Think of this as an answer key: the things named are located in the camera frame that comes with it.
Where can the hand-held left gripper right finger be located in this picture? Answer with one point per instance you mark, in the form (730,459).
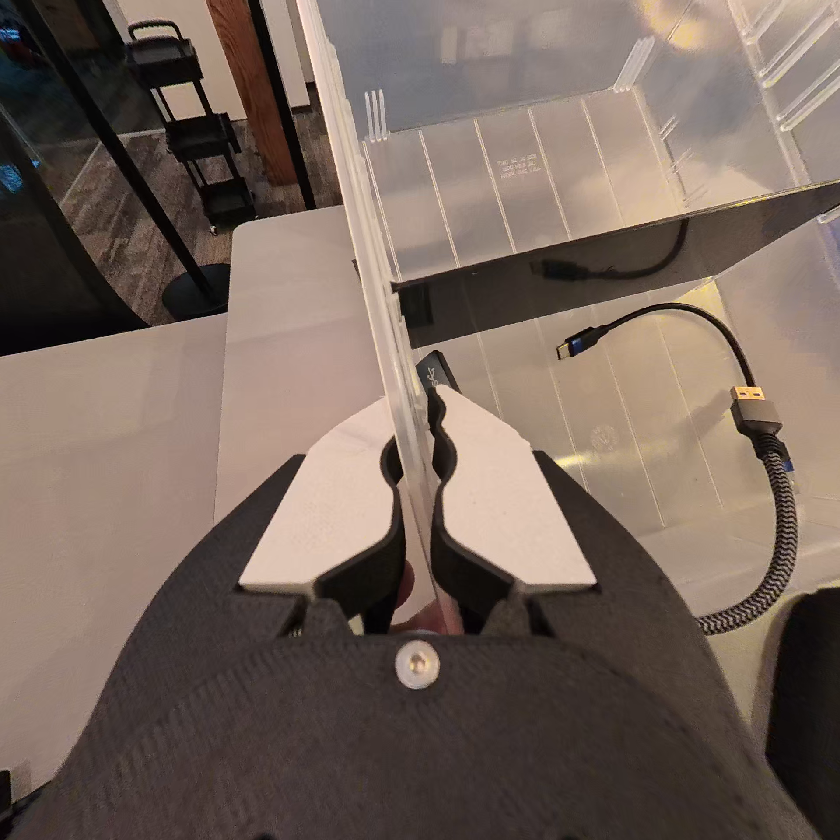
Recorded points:
(512,518)

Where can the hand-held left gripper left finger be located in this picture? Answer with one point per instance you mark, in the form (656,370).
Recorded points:
(321,518)

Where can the person's left hand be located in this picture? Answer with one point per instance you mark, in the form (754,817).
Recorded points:
(433,620)

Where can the black pole round base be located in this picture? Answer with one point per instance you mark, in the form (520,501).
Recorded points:
(197,292)

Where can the clear plastic bin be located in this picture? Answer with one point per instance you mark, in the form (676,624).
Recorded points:
(525,164)

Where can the black rolling cart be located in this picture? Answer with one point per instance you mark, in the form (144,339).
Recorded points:
(197,131)

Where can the wooden column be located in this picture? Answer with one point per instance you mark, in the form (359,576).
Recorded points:
(256,85)

